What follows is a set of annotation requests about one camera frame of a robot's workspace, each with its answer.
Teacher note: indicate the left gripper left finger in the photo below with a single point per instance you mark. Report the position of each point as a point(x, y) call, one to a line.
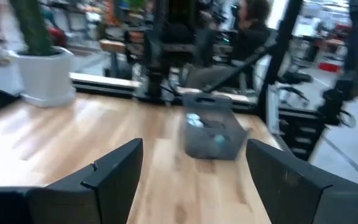
point(110, 186)

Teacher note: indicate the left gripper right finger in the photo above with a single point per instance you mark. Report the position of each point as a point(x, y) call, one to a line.
point(284, 193)

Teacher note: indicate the teal medicine bottle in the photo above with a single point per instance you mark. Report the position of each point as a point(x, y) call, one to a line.
point(219, 140)

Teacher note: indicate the white medicine bottle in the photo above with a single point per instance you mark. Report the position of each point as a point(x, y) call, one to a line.
point(194, 119)

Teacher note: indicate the grey translucent plastic bin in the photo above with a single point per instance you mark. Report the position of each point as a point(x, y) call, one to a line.
point(197, 146)

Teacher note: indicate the black office chair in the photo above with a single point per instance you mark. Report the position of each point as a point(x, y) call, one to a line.
point(292, 77)

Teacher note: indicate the white hexagonal plant pot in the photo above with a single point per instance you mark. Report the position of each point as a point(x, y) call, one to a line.
point(45, 77)

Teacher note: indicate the person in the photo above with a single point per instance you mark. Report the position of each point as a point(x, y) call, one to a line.
point(250, 40)

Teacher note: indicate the green columnar cactus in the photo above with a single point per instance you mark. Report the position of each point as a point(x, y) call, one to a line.
point(33, 28)

